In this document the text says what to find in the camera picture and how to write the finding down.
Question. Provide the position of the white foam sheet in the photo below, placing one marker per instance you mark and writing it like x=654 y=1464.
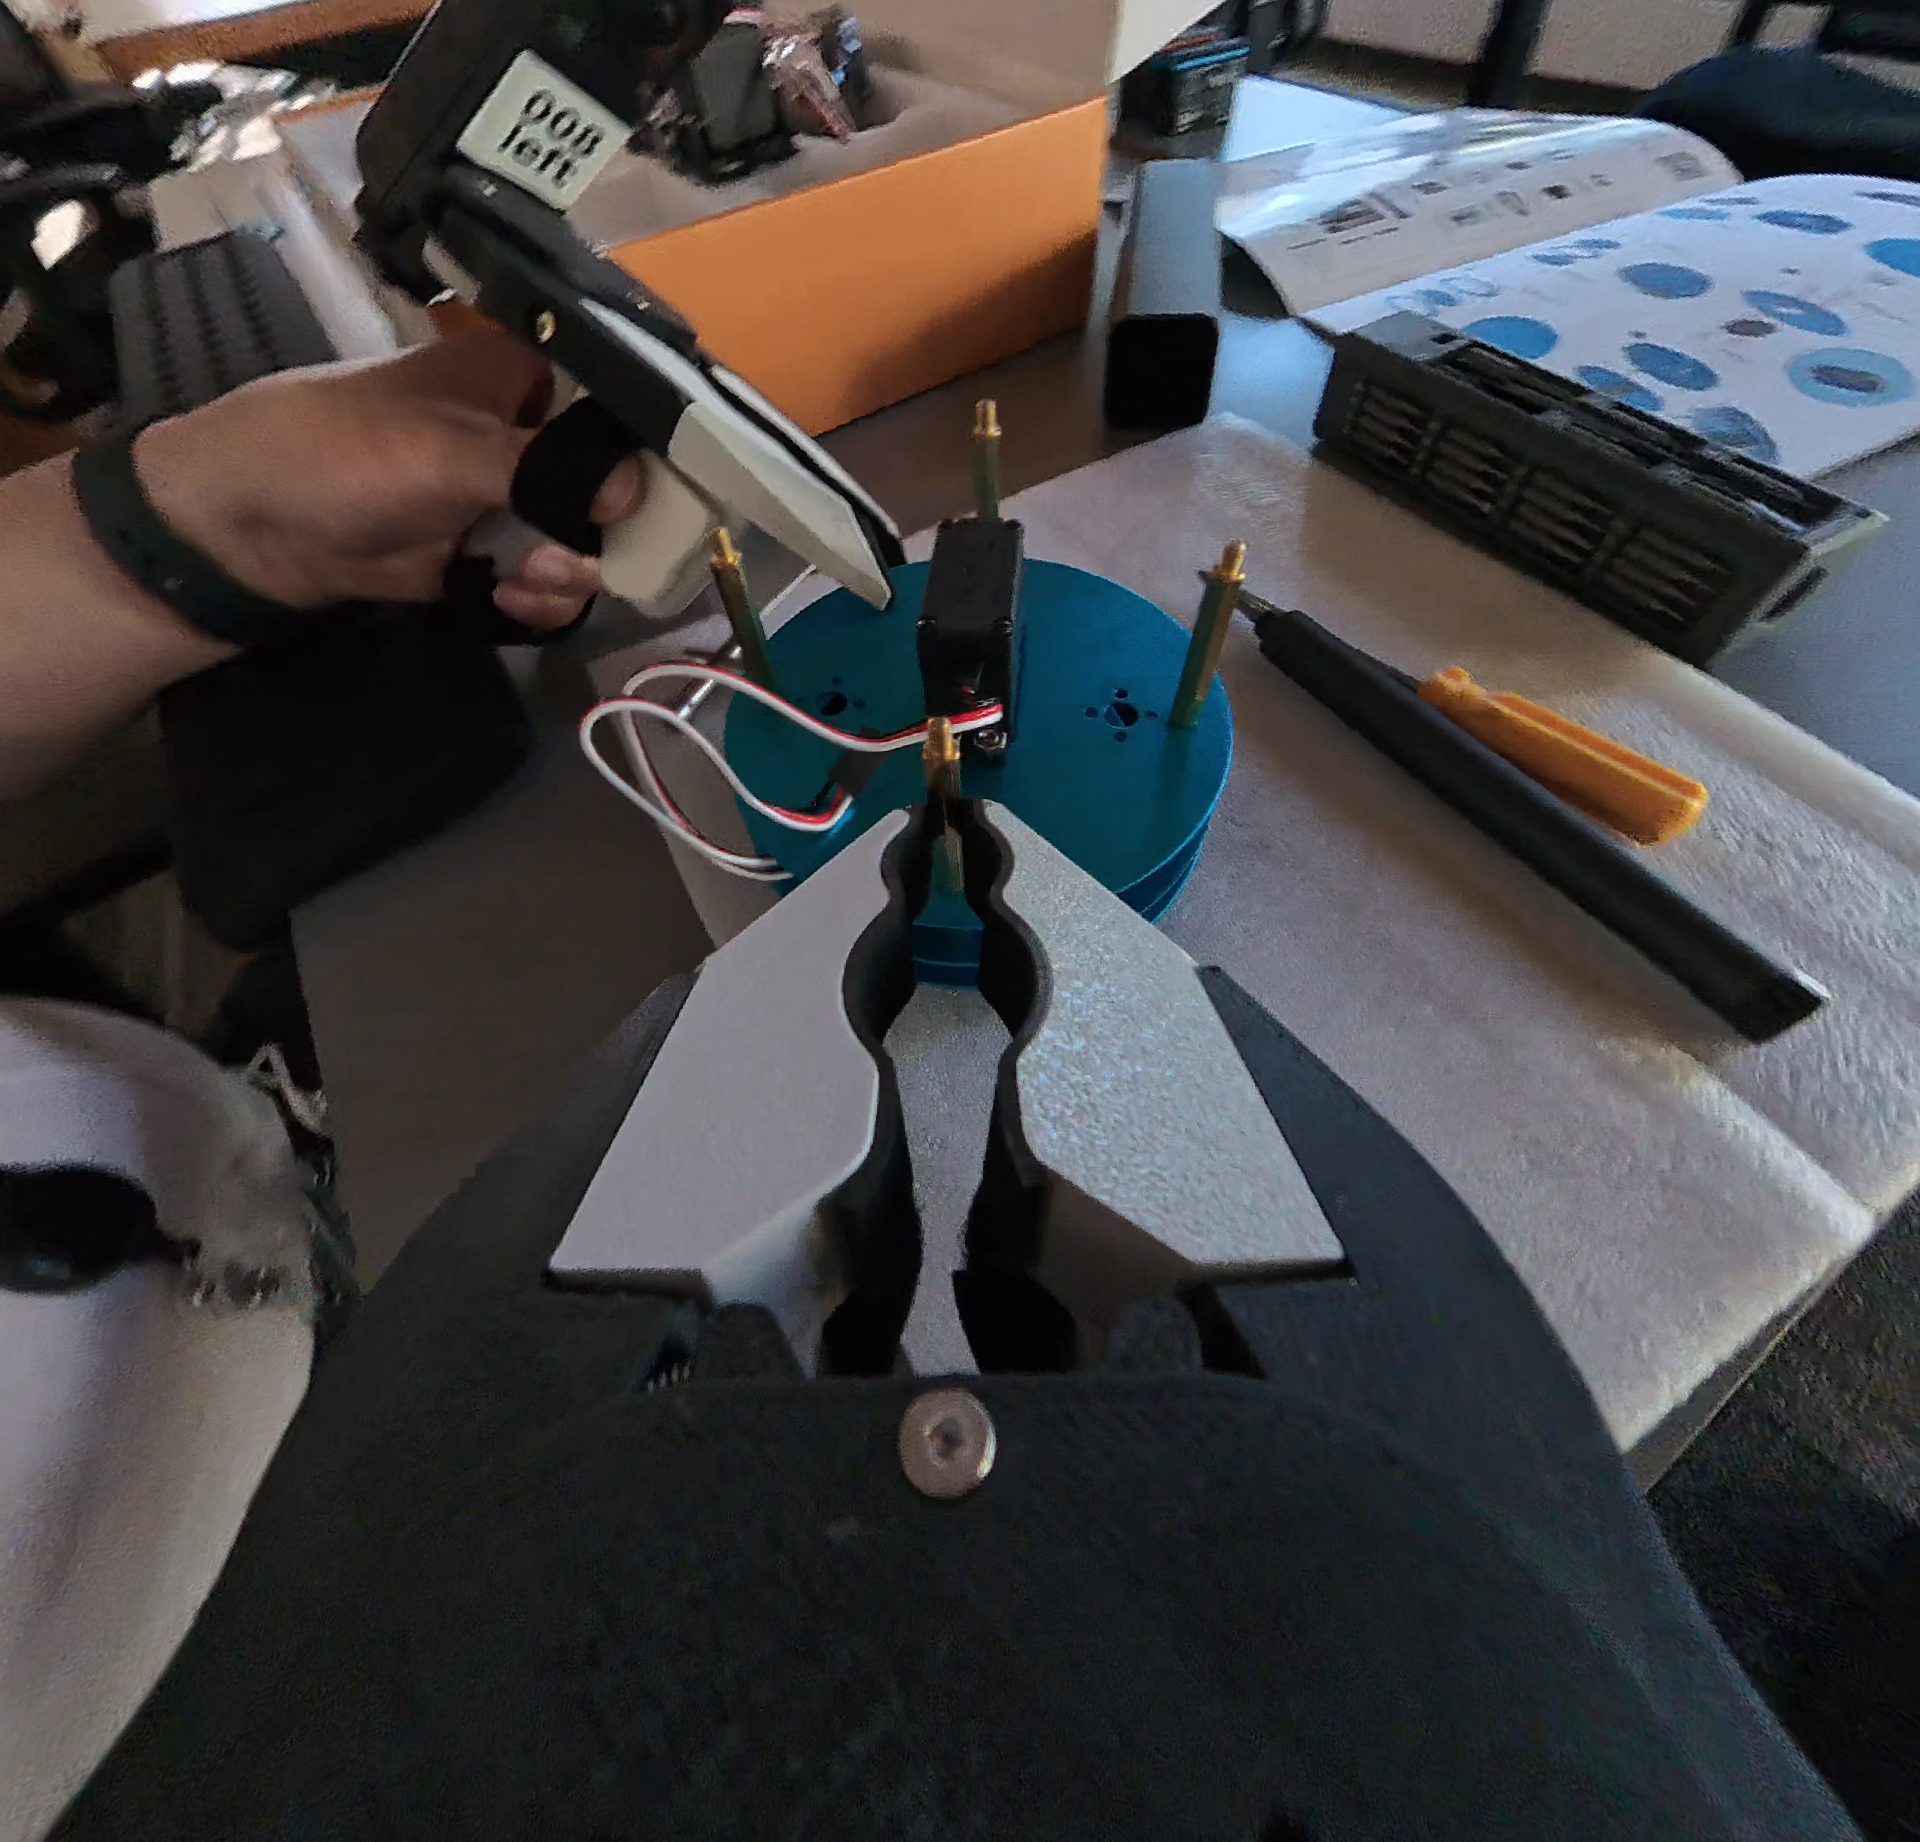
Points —
x=1425 y=1034

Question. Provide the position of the dark grey case sleeve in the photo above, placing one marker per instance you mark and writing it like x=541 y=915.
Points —
x=1162 y=327

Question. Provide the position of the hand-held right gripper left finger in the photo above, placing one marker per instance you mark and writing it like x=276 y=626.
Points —
x=721 y=1123

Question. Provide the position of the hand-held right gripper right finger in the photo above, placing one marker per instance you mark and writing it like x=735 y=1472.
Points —
x=1170 y=1123

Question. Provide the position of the black perforated box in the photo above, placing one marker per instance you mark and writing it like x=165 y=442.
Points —
x=345 y=778

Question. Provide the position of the black screwdriver bit tray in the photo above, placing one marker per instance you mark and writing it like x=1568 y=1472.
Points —
x=1575 y=508

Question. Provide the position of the blue round base plate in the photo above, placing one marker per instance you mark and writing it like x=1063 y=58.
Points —
x=1111 y=809

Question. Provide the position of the black badge reel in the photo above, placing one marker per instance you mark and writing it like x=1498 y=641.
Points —
x=76 y=1231

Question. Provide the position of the black wristband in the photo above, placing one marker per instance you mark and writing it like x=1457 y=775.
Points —
x=126 y=539

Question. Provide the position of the person's white shirt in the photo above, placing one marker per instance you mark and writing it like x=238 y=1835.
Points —
x=121 y=1423

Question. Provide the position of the dark blue office chair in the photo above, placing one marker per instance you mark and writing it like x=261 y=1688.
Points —
x=1785 y=117

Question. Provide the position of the black servo motor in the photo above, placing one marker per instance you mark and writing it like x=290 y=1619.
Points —
x=966 y=629

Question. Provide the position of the black robot parts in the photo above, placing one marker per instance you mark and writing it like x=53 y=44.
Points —
x=750 y=102

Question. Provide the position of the white foam box insert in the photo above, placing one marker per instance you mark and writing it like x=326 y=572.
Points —
x=960 y=132

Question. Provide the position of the black keyboard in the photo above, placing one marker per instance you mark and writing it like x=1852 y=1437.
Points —
x=226 y=320

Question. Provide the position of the black precision screwdriver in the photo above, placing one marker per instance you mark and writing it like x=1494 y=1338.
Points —
x=1531 y=838

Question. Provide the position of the person's left forearm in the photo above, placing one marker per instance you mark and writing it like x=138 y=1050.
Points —
x=76 y=643

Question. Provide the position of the printed instruction manual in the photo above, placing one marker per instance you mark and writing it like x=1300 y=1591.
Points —
x=1650 y=282

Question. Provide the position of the brass standoff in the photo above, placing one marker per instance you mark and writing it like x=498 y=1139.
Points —
x=1211 y=629
x=986 y=464
x=740 y=599
x=941 y=778

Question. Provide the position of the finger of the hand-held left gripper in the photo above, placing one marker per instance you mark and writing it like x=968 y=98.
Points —
x=765 y=501
x=721 y=388

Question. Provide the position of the person's left hand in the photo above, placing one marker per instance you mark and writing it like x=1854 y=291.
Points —
x=345 y=479

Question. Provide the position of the orange cardboard box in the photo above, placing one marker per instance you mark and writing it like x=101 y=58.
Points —
x=900 y=282

